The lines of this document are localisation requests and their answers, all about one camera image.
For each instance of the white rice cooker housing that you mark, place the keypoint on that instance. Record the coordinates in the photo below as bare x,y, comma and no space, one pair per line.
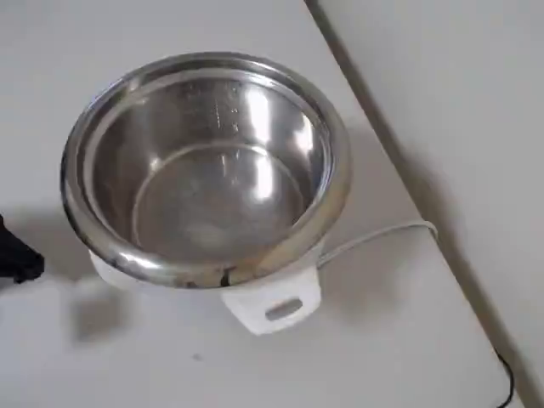
255,310

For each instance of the stainless steel inner pot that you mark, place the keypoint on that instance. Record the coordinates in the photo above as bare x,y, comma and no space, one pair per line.
204,170

